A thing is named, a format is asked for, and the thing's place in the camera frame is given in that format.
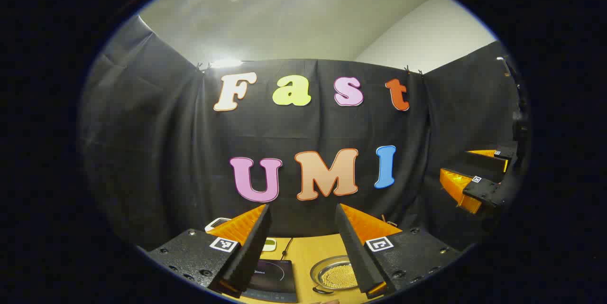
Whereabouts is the black induction cooktop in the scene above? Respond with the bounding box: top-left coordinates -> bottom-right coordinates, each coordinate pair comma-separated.
242,259 -> 298,304

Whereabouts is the white toaster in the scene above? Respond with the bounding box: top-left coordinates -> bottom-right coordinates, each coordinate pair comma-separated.
205,217 -> 232,232

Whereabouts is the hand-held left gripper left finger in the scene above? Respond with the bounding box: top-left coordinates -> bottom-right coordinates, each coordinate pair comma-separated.
147,203 -> 273,297

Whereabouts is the pile of soybeans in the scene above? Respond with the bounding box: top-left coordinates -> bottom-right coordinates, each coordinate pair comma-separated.
319,266 -> 357,289

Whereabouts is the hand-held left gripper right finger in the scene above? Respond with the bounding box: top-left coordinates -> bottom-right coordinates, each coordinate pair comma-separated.
334,203 -> 460,297

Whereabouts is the steel pot with black handles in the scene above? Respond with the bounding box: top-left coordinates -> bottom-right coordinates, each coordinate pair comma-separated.
310,255 -> 359,295

